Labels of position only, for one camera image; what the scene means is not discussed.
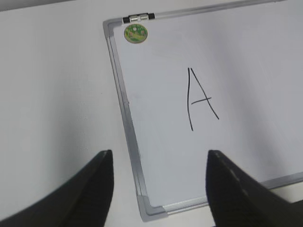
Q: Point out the white board with grey frame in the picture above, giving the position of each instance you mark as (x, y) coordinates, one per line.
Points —
(225, 77)

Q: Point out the black and silver hanger clip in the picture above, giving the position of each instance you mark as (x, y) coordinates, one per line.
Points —
(138, 17)

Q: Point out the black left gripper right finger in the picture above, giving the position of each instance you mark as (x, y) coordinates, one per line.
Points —
(237, 200)

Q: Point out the round green magnet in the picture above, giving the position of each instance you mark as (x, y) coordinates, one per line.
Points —
(135, 33)

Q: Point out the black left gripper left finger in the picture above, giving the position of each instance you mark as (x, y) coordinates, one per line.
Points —
(83, 201)

